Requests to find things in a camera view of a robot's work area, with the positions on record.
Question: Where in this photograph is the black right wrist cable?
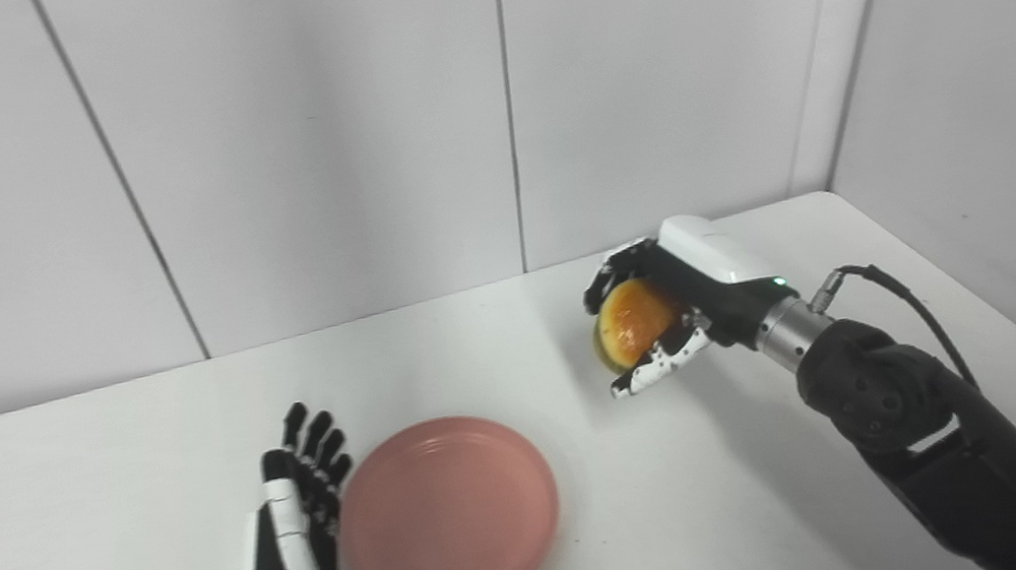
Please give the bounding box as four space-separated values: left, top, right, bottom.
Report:
806 249 982 414

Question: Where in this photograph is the orange round fruit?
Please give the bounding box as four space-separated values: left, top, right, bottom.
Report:
586 272 691 378

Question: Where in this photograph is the pink round plate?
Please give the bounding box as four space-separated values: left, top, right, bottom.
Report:
326 403 570 570

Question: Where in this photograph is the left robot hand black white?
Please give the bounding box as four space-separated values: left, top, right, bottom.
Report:
223 395 369 570

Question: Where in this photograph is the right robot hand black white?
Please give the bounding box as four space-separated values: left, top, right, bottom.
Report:
573 200 811 403

